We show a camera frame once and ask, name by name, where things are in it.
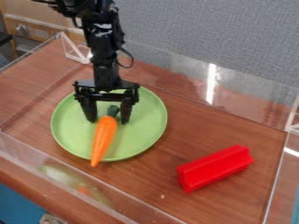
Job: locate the clear acrylic tray enclosure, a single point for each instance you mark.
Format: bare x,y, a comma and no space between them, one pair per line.
217,108

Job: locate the orange toy carrot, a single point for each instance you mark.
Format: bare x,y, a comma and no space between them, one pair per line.
104,134

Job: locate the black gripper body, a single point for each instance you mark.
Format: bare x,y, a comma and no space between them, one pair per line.
107,87

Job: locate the beige wooden drawer cabinet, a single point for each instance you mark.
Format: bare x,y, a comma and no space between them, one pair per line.
35,21

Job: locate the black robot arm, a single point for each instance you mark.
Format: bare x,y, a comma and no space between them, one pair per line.
95,16

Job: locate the clear acrylic corner bracket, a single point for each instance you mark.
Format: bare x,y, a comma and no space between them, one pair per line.
75,52

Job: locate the red plastic block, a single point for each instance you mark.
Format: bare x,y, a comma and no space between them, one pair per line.
212,168

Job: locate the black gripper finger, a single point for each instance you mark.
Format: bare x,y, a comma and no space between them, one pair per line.
89,109
125,109

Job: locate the green plate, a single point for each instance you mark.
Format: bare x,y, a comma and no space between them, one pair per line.
73,131

